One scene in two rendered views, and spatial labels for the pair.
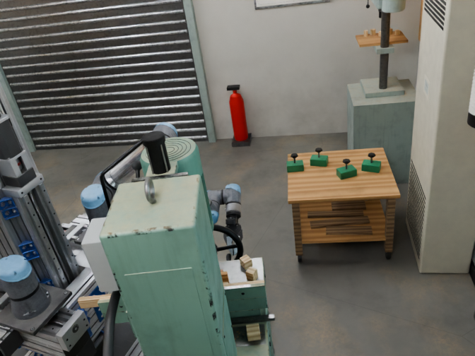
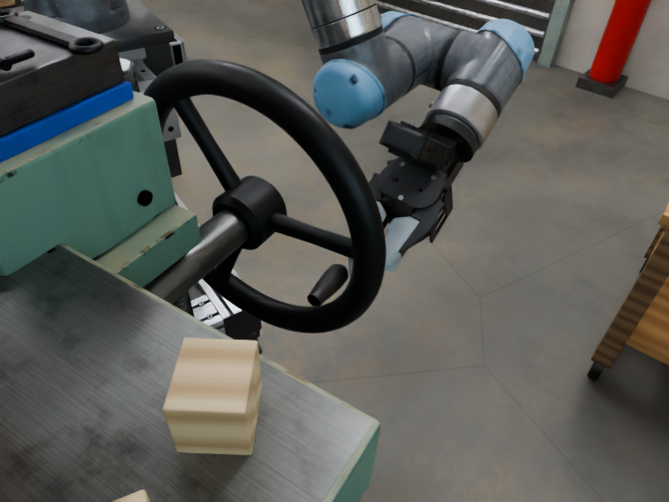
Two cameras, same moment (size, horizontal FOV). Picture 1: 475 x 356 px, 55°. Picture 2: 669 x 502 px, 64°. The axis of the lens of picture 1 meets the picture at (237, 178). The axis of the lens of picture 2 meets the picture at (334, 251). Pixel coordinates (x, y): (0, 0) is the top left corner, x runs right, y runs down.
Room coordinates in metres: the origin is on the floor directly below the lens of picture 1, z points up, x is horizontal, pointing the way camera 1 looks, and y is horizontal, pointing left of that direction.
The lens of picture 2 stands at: (1.22, -0.09, 1.13)
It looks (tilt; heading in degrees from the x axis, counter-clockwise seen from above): 42 degrees down; 26
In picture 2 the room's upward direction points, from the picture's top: 3 degrees clockwise
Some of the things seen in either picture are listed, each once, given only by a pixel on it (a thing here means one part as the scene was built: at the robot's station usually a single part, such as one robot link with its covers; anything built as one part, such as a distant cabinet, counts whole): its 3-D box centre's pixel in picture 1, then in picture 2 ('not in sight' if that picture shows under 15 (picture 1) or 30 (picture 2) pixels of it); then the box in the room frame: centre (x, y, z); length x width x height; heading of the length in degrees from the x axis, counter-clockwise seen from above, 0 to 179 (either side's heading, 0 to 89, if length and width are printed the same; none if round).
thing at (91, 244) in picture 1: (107, 254); not in sight; (0.89, 0.35, 1.40); 0.10 x 0.06 x 0.16; 176
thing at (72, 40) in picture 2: not in sight; (42, 30); (1.43, 0.23, 1.00); 0.10 x 0.02 x 0.01; 86
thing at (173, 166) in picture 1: (160, 164); not in sight; (1.06, 0.20, 1.54); 0.08 x 0.08 x 0.17; 86
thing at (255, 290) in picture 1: (182, 298); not in sight; (1.17, 0.26, 0.93); 0.60 x 0.02 x 0.06; 86
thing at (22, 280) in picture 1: (15, 275); not in sight; (1.37, 0.91, 0.98); 0.13 x 0.12 x 0.14; 77
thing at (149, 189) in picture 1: (150, 191); not in sight; (0.91, 0.21, 1.55); 0.06 x 0.02 x 0.07; 176
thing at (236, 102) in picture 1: (238, 114); (623, 24); (4.08, -0.10, 0.30); 0.19 x 0.18 x 0.60; 167
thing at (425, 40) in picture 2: (212, 199); (409, 54); (1.86, 0.14, 0.86); 0.11 x 0.11 x 0.08; 83
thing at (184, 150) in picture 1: (178, 193); not in sight; (1.20, 0.19, 1.35); 0.18 x 0.18 x 0.31
